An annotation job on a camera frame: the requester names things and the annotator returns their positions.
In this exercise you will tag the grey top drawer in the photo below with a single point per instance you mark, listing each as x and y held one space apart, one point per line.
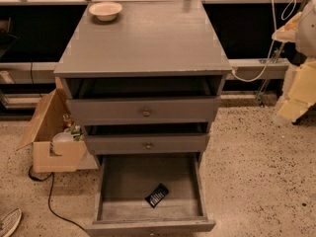
143 110

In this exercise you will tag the white bowl in box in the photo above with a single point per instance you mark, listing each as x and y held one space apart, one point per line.
63 137

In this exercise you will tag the open cardboard box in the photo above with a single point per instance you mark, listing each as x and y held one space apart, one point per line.
46 123

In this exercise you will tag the green items in box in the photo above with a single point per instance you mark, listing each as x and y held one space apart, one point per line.
70 126

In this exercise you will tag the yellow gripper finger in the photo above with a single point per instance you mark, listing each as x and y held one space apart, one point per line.
287 32
298 92

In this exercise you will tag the grey drawer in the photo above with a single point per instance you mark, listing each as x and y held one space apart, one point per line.
143 110
125 182
157 143

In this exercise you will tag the white mesh shoe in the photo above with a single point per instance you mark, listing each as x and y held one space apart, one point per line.
10 222

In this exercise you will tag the grey middle drawer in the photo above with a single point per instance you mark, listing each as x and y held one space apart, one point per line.
157 143

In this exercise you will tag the grey bottom drawer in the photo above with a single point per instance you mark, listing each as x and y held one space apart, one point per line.
125 182

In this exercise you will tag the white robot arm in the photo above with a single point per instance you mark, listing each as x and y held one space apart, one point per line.
305 39

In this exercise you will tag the white paper bowl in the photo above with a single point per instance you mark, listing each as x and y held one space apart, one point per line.
105 11

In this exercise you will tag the metal stand pole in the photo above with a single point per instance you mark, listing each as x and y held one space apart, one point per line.
274 56

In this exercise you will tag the dark blue rxbar wrapper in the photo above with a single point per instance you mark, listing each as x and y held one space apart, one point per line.
157 195

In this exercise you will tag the grey wooden drawer cabinet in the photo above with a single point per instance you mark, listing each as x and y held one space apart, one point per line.
151 50

